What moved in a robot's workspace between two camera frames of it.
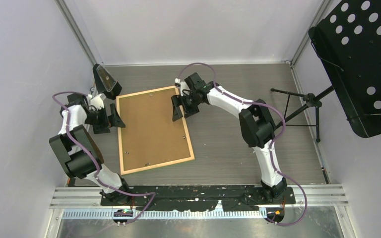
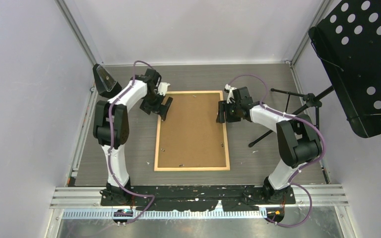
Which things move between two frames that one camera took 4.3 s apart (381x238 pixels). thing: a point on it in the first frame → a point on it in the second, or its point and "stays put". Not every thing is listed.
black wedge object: [104, 82] stays put
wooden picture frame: [120, 140] → [158, 139]
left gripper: [103, 128] → [163, 108]
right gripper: [176, 100] → [224, 106]
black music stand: [358, 44] stays put
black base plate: [192, 198] stays put
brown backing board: [151, 136] → [189, 136]
